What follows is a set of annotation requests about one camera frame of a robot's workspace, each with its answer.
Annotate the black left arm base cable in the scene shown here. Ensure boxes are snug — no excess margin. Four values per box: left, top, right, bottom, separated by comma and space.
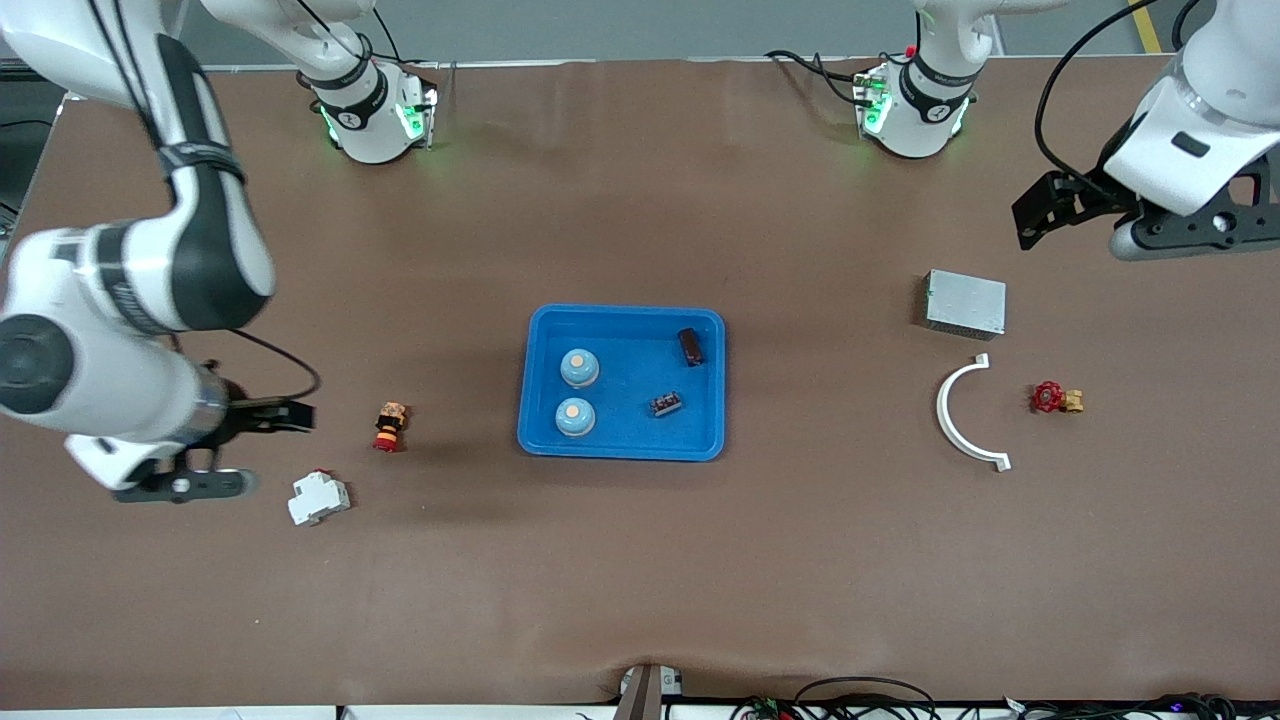
765, 49, 873, 107

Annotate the black cable bundle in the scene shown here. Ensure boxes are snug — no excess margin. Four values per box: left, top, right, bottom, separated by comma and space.
730, 677, 1280, 720

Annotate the white curved plastic bracket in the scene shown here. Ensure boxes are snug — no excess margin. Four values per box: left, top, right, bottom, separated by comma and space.
936, 353, 1013, 473

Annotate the red handle brass valve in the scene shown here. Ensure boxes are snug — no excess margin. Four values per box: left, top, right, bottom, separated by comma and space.
1032, 380, 1086, 416

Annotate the blue plastic tray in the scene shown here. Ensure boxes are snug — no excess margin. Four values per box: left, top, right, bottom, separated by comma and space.
517, 303, 727, 462

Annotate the white circuit breaker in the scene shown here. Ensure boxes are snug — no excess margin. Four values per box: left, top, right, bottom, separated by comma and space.
287, 468, 351, 528

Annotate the grey metal box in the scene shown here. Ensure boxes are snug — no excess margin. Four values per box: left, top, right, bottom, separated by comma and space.
922, 269, 1008, 341

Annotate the black right arm base cable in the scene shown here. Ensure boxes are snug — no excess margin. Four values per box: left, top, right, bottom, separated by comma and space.
368, 5, 441, 73

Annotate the black arm base cable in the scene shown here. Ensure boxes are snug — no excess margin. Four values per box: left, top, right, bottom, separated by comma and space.
368, 5, 441, 73
765, 49, 873, 107

